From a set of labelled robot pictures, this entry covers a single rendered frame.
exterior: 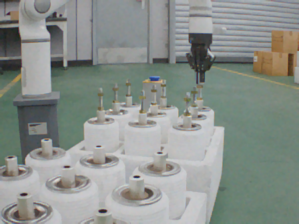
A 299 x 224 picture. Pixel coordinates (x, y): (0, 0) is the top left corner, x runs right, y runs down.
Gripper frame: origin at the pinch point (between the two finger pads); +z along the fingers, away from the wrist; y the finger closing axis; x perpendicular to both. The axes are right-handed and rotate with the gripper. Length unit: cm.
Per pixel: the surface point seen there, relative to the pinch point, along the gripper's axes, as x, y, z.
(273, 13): 468, -374, -59
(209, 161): -15.2, 24.6, 16.9
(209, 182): -17.0, 27.3, 21.3
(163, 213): -45, 51, 11
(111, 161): -44, 32, 10
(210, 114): 0.9, 4.7, 10.8
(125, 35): 202, -461, -9
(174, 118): -6.8, -3.8, 12.9
